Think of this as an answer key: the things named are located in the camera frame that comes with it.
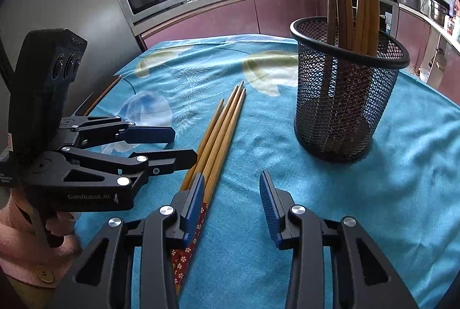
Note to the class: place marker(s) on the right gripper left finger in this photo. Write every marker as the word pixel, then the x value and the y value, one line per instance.
pixel 101 277

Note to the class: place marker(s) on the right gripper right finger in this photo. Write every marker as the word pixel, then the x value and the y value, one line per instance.
pixel 362 276

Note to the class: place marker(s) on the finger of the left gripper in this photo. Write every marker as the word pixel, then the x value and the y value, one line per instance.
pixel 147 134
pixel 138 167

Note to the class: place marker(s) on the pink sleeve left forearm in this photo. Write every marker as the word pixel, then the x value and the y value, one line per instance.
pixel 26 258

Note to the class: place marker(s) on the person's left hand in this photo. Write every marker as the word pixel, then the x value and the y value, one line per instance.
pixel 61 224

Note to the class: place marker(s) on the blue floral tablecloth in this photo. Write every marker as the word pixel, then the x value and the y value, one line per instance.
pixel 404 192

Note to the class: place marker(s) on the grey refrigerator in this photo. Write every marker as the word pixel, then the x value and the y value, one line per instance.
pixel 68 14

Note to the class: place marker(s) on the black mesh utensil holder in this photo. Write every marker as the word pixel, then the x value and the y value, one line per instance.
pixel 341 95

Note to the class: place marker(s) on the black built-in oven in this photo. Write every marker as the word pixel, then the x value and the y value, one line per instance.
pixel 388 15

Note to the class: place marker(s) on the stainless steel pot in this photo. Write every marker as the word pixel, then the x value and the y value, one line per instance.
pixel 439 9

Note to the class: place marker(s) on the black camera module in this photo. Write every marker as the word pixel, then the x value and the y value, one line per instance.
pixel 47 64

